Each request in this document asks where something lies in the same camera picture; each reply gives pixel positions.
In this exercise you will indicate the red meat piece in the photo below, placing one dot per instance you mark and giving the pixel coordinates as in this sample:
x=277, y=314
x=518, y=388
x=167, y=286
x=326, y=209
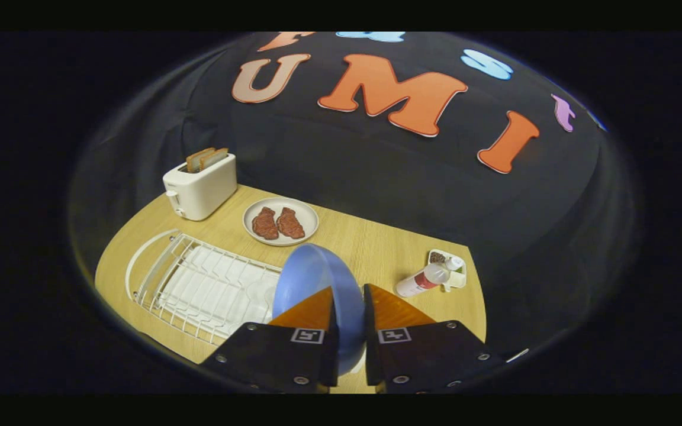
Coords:
x=264, y=225
x=290, y=223

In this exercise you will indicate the blue plate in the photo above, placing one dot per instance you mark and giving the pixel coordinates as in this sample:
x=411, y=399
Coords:
x=311, y=272

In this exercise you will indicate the white divided spice dish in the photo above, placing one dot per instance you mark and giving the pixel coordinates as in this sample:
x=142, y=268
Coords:
x=458, y=278

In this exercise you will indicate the small beige plate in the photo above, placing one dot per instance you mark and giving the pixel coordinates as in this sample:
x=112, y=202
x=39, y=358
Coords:
x=311, y=222

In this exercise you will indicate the red label plastic bottle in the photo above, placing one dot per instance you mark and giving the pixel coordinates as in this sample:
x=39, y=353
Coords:
x=421, y=281

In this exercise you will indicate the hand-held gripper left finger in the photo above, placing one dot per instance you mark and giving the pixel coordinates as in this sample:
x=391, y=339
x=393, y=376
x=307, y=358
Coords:
x=331, y=355

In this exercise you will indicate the black backdrop cloth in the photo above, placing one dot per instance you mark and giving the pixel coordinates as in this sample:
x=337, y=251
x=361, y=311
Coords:
x=376, y=177

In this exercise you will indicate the white toaster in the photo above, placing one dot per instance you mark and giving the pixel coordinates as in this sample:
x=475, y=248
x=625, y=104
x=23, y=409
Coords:
x=205, y=189

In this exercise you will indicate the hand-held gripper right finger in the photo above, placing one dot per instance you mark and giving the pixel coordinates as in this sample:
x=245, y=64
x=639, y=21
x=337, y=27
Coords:
x=370, y=355

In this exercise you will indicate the brown toast slice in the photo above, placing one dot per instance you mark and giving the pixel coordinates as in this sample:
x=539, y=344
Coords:
x=214, y=158
x=198, y=160

